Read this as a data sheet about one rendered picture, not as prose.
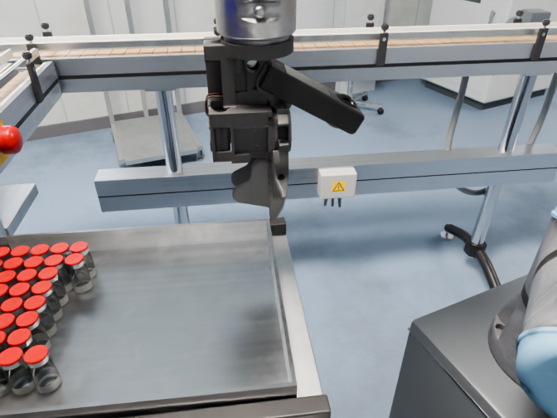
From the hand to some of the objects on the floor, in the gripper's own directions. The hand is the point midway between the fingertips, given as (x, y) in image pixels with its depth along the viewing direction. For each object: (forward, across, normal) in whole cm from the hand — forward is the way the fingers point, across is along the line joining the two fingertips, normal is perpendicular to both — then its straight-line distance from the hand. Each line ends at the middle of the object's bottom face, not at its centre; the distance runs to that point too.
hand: (278, 209), depth 54 cm
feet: (+96, -88, +92) cm, 160 cm away
